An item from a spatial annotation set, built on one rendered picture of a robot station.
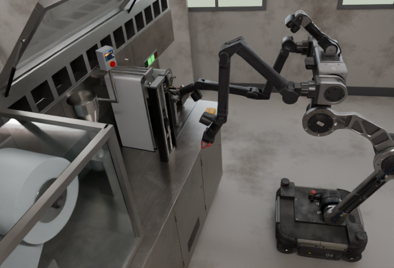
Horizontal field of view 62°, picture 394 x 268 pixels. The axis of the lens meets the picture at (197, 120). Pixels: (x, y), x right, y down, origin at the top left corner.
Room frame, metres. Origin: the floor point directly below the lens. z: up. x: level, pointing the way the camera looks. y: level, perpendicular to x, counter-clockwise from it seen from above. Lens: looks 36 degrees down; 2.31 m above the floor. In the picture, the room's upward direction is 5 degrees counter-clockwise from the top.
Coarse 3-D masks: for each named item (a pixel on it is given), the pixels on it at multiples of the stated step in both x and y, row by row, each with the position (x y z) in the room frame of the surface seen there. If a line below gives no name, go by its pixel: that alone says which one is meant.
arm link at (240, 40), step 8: (232, 40) 1.50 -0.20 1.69; (240, 40) 1.45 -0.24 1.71; (224, 48) 1.45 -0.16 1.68; (232, 48) 1.44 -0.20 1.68; (240, 48) 1.43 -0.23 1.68; (248, 48) 1.44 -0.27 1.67; (240, 56) 1.44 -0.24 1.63; (248, 56) 1.43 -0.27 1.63; (256, 56) 1.43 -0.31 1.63; (256, 64) 1.42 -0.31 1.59; (264, 64) 1.42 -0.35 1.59; (264, 72) 1.41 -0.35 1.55; (272, 72) 1.41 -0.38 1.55; (272, 80) 1.40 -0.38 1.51; (280, 80) 1.39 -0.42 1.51; (280, 88) 1.39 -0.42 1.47; (288, 96) 1.36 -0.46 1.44; (296, 96) 1.35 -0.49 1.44
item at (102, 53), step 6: (102, 48) 1.50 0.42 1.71; (108, 48) 1.49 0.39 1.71; (96, 54) 1.48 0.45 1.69; (102, 54) 1.46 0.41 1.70; (108, 54) 1.48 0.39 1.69; (102, 60) 1.46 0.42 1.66; (108, 60) 1.47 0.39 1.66; (114, 60) 1.50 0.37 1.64; (102, 66) 1.47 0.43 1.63; (108, 66) 1.47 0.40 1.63; (114, 66) 1.50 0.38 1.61
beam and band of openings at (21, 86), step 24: (144, 0) 2.54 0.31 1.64; (120, 24) 2.19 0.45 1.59; (144, 24) 2.49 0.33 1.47; (72, 48) 1.72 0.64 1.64; (96, 48) 1.93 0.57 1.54; (120, 48) 2.13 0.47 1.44; (48, 72) 1.52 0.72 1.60; (72, 72) 1.67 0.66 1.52; (0, 96) 1.25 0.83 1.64; (24, 96) 1.36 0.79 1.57; (48, 96) 1.51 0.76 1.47
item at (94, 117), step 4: (76, 104) 1.41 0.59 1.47; (80, 104) 1.42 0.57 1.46; (96, 112) 1.34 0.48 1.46; (76, 116) 1.30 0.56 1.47; (84, 116) 1.30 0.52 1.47; (88, 116) 1.30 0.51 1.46; (92, 116) 1.32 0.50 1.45; (96, 116) 1.34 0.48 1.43; (84, 120) 1.31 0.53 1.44; (88, 120) 1.31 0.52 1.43; (92, 120) 1.32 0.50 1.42; (96, 120) 1.34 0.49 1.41
